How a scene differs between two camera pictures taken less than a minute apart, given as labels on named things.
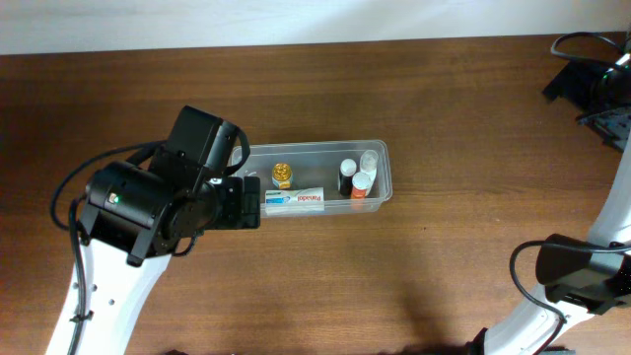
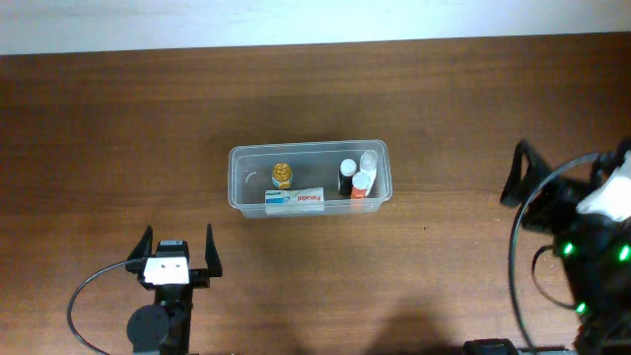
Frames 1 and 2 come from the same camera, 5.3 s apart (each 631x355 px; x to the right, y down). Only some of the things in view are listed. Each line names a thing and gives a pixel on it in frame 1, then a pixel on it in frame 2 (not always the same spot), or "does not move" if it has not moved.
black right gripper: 563,79 -> 550,207
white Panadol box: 290,200 does not move
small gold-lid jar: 282,175 does not move
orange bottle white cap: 361,181 does not move
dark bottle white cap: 348,169 does not move
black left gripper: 250,202 -> 198,276
